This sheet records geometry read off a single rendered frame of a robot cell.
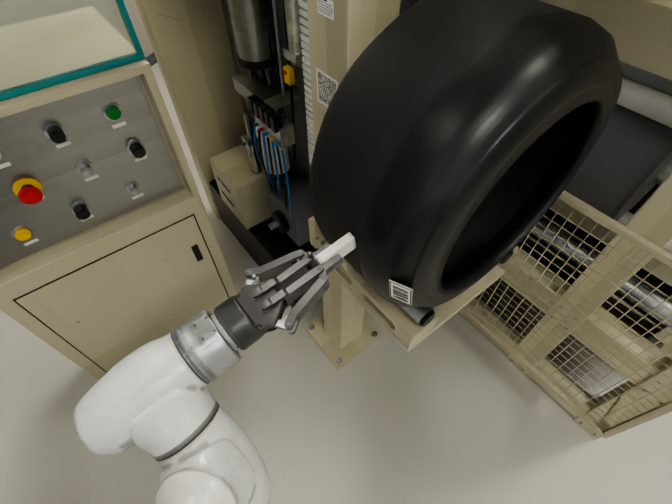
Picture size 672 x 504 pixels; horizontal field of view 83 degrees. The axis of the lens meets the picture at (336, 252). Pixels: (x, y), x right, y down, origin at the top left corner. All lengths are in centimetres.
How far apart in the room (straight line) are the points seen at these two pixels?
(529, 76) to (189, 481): 64
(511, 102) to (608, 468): 164
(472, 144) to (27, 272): 103
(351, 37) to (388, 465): 144
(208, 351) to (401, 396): 129
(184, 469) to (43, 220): 75
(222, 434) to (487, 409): 138
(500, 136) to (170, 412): 53
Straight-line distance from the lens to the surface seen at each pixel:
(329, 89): 87
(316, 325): 184
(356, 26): 79
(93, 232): 117
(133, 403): 56
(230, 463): 58
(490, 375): 188
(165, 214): 115
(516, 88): 54
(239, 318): 54
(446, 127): 51
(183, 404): 56
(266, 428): 171
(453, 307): 101
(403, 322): 89
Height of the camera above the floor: 164
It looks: 52 degrees down
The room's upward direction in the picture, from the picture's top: straight up
